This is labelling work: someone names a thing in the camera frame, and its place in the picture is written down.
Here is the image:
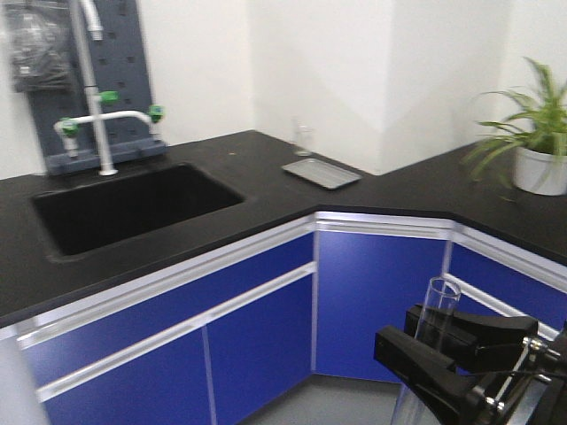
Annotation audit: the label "blue cabinet drawer front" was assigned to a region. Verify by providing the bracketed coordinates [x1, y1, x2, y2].
[20, 234, 313, 386]

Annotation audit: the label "blue cabinet door middle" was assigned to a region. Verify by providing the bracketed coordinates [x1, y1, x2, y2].
[207, 277, 313, 424]

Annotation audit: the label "blue cabinet door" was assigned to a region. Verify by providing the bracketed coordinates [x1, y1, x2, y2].
[207, 277, 313, 424]
[45, 331, 212, 424]

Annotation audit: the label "grey pegboard drying rack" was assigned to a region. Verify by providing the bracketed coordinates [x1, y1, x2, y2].
[1, 1, 167, 175]

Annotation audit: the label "white lab faucet green knobs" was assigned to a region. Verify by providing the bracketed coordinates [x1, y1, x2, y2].
[53, 1, 165, 176]

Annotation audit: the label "tall clear glass tube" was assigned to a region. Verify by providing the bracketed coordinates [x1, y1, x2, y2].
[391, 276, 461, 424]

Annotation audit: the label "black lab sink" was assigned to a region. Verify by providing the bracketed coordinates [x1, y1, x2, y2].
[32, 163, 245, 256]

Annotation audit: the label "blue right cabinet front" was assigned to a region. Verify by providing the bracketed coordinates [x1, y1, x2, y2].
[449, 243, 566, 330]

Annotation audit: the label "green spider plant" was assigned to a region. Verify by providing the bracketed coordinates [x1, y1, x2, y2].
[462, 58, 566, 187]

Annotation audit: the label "silver metal tray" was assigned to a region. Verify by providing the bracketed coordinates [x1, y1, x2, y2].
[282, 158, 361, 189]

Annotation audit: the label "clear glass beaker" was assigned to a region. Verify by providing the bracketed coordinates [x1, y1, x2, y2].
[292, 117, 315, 157]

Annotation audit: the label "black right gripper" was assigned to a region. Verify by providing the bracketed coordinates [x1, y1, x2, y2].
[374, 304, 566, 424]

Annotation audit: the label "blue corner cabinet panel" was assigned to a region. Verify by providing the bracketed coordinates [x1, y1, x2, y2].
[315, 232, 446, 382]

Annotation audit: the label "white plant pot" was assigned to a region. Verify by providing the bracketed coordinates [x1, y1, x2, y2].
[513, 147, 566, 197]

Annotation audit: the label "blue cabinet door left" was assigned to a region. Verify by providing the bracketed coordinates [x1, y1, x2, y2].
[45, 331, 212, 424]

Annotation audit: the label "clear plastic bag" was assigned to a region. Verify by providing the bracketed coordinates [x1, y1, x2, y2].
[2, 1, 72, 92]

